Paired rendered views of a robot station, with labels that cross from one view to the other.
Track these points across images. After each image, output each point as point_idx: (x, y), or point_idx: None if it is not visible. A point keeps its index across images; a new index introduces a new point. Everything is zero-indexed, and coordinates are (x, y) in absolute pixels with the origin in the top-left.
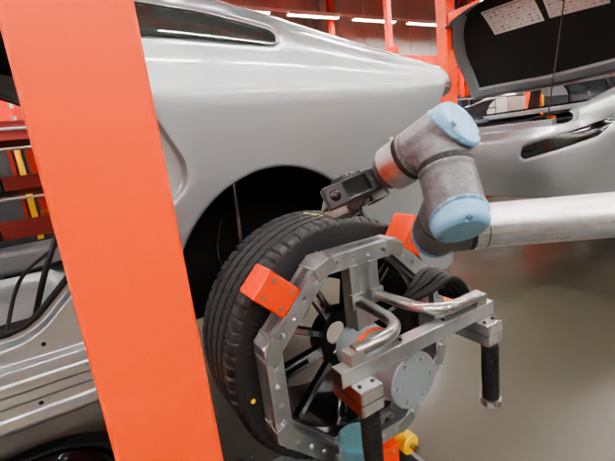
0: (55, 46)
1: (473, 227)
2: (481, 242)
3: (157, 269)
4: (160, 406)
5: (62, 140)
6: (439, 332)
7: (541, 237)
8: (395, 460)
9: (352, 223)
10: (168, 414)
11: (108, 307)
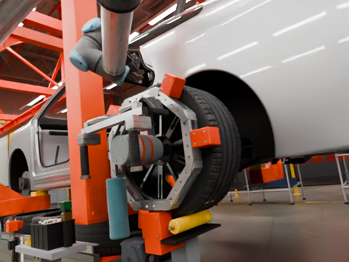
0: (67, 52)
1: (74, 61)
2: (105, 69)
3: (76, 100)
4: (75, 140)
5: (67, 71)
6: (112, 120)
7: (104, 57)
8: (157, 225)
9: (157, 86)
10: (76, 143)
11: (69, 109)
